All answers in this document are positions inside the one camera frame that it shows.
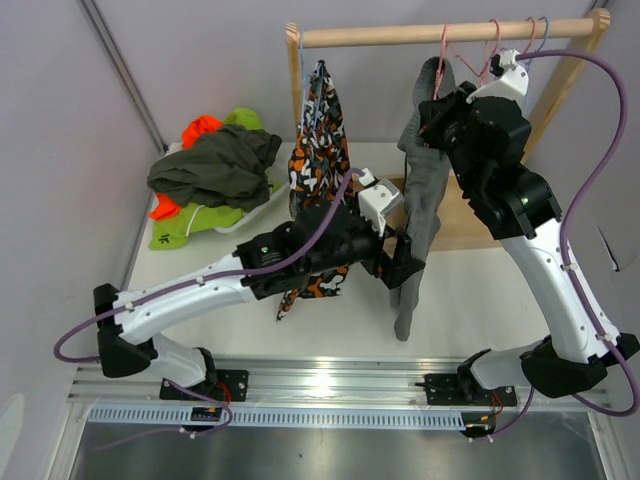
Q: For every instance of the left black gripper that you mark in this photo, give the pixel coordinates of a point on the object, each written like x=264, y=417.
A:
x=393, y=272

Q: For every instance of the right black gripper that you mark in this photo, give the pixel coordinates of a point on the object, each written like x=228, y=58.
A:
x=436, y=112

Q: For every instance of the light grey shorts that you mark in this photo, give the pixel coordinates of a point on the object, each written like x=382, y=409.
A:
x=425, y=188

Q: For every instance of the pink hanger of olive shorts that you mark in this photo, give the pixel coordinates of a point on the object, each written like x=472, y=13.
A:
x=489, y=51

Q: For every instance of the pink hanger of grey shorts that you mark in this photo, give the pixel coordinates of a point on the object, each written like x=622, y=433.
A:
x=441, y=65

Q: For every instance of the pink hanger of orange shorts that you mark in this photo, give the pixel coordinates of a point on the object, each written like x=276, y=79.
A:
x=530, y=32

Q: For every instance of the dark olive shorts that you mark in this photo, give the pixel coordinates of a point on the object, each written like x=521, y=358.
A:
x=227, y=167

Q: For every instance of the lime green shorts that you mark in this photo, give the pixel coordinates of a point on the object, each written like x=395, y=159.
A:
x=194, y=218

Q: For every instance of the orange shorts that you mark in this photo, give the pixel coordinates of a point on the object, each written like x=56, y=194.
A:
x=166, y=208

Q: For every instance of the blue wire hanger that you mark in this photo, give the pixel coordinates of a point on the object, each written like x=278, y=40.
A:
x=540, y=20

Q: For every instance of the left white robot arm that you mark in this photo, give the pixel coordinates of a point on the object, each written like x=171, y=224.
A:
x=130, y=338

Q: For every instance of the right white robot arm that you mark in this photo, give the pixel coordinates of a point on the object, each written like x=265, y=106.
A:
x=521, y=212

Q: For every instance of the camouflage patterned shorts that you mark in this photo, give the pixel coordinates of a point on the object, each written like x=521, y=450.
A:
x=319, y=162

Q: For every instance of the blue hanger of camouflage shorts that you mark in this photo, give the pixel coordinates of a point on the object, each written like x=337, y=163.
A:
x=306, y=85

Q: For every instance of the wooden clothes rack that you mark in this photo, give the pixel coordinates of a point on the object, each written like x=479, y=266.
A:
x=460, y=229

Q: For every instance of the white plastic basket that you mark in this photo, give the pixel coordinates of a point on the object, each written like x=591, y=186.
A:
x=278, y=190

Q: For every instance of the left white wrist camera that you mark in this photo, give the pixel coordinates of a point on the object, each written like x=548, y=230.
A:
x=377, y=200

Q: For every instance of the aluminium mounting rail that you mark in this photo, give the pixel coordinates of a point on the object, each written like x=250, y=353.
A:
x=289, y=382

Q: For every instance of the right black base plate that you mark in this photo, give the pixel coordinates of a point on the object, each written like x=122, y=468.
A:
x=449, y=389

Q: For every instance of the slotted white cable duct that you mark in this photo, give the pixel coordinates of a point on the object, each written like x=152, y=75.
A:
x=412, y=419

